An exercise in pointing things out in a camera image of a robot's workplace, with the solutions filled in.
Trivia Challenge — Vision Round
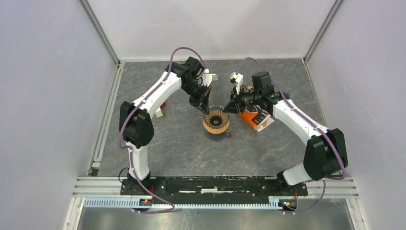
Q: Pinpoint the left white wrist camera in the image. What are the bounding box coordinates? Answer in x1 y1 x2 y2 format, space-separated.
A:
201 69 218 87

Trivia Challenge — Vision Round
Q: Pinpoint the wooden dripper holder ring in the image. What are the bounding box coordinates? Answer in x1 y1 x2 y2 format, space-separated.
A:
203 119 231 135

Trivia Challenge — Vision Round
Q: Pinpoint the aluminium frame rail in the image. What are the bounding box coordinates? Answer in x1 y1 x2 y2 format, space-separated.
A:
73 177 360 199

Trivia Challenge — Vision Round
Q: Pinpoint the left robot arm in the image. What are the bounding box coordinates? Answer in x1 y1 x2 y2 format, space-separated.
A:
119 57 214 195

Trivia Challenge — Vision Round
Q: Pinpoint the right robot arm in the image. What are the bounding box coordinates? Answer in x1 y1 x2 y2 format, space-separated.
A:
224 71 348 196

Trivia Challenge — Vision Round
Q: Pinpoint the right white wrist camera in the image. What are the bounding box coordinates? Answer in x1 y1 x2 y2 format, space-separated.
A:
230 72 244 95

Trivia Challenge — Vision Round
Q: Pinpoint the multicoloured block stack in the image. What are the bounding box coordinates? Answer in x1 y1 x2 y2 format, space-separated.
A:
155 107 164 118

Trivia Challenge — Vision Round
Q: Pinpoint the coffee filter box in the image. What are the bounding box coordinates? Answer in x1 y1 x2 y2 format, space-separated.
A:
238 105 274 132

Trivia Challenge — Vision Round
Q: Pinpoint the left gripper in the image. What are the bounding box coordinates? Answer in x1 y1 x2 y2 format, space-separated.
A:
182 81 212 116

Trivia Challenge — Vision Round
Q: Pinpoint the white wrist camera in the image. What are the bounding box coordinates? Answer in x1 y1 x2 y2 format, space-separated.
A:
201 69 218 87
230 72 244 95

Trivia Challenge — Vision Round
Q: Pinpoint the glass cone dripper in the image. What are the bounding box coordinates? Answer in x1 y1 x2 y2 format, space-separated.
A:
203 105 229 129

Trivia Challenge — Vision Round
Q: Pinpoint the glass coffee server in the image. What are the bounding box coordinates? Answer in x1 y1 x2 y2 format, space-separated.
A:
205 130 232 141

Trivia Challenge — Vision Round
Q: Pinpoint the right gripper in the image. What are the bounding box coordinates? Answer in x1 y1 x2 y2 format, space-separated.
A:
223 86 261 115

